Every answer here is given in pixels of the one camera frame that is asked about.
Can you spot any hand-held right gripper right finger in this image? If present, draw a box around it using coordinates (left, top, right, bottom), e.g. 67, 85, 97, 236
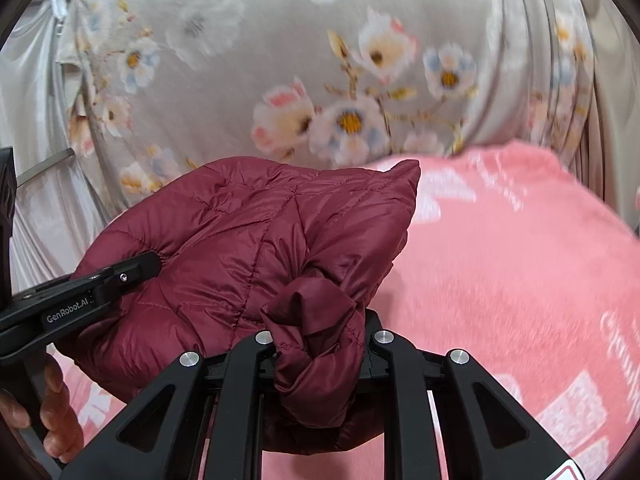
361, 309, 586, 480

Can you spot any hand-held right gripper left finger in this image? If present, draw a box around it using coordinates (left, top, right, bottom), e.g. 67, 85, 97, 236
59, 330, 279, 480

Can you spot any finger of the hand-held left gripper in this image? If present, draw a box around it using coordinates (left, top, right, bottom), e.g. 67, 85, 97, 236
70, 252, 162, 306

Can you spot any maroon quilted puffer jacket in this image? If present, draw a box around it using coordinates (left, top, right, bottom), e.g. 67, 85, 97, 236
59, 156, 422, 456

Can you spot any person's left hand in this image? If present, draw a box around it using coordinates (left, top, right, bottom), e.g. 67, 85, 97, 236
0, 352, 85, 466

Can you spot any pink fleece blanket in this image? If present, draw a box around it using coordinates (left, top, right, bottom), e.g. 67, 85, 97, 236
47, 141, 640, 480

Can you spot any grey floral bed sheet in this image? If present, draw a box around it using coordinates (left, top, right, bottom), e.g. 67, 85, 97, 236
55, 0, 608, 211

